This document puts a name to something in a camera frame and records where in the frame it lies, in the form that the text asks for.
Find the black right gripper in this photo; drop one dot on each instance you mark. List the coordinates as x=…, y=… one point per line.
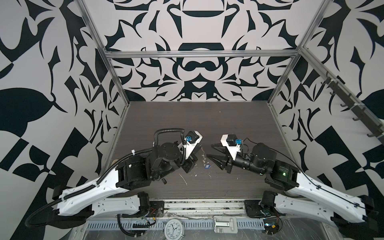
x=227, y=161

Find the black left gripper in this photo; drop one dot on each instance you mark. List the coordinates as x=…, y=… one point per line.
x=185, y=164

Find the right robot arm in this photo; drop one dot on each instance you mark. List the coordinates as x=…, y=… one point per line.
x=303, y=196

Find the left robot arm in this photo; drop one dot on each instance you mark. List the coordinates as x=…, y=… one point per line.
x=172, y=149

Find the white alarm clock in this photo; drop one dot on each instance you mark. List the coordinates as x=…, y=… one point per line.
x=174, y=230

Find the silver metal latch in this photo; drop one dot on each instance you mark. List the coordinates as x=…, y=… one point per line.
x=225, y=225

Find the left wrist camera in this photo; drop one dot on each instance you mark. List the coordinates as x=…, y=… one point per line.
x=193, y=139

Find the black wall hook rail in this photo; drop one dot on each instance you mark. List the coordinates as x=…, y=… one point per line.
x=361, y=111

